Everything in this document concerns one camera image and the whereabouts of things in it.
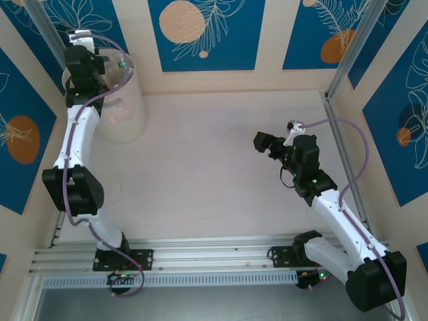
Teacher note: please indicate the clear bottle green white label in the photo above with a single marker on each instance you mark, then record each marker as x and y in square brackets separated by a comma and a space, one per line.
[122, 64]

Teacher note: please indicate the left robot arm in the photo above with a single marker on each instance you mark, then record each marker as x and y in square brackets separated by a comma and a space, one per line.
[80, 140]

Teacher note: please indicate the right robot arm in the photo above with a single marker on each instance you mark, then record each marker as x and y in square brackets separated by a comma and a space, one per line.
[347, 224]

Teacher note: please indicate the white ribbed plastic bin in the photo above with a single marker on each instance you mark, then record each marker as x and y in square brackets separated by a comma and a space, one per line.
[123, 123]

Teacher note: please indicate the small circuit board with LEDs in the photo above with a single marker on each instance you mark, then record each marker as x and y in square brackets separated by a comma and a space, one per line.
[122, 277]
[311, 279]

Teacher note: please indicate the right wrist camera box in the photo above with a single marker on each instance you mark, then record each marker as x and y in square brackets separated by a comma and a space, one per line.
[294, 132]

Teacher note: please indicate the aluminium corner post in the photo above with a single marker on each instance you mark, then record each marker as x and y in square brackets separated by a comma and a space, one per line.
[40, 20]
[354, 43]

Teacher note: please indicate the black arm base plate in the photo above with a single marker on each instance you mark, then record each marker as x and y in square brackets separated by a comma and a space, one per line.
[279, 255]
[147, 259]

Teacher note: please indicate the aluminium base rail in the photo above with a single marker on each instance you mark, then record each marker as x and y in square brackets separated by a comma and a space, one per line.
[214, 254]

